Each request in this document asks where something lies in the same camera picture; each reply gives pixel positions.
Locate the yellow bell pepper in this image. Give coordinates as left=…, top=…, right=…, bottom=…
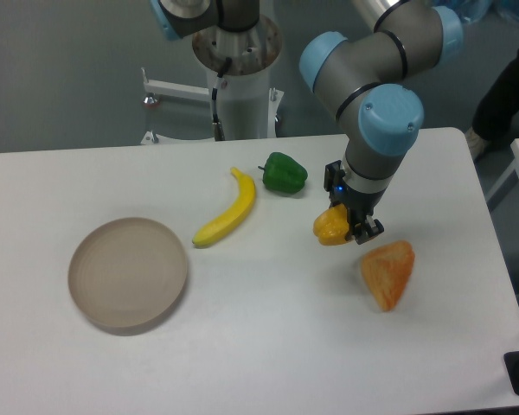
left=313, top=204, right=349, bottom=246

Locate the orange bread slice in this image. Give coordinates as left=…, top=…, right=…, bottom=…
left=360, top=240, right=415, bottom=312

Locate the yellow banana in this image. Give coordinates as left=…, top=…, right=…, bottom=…
left=192, top=167, right=256, bottom=248

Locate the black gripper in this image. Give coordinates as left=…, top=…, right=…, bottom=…
left=324, top=160, right=384, bottom=245

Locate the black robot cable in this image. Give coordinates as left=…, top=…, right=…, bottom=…
left=210, top=56, right=233, bottom=142

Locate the beige round plate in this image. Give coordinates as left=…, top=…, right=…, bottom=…
left=67, top=217, right=189, bottom=335

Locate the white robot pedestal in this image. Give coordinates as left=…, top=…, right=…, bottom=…
left=141, top=14, right=284, bottom=141

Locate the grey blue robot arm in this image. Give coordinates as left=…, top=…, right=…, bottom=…
left=151, top=1, right=463, bottom=244

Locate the blue plastic bag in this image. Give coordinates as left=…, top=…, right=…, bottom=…
left=449, top=0, right=519, bottom=27

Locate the green bell pepper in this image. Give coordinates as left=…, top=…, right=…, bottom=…
left=259, top=152, right=308, bottom=195

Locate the person in black clothes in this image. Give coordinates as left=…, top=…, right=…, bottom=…
left=465, top=48, right=519, bottom=161

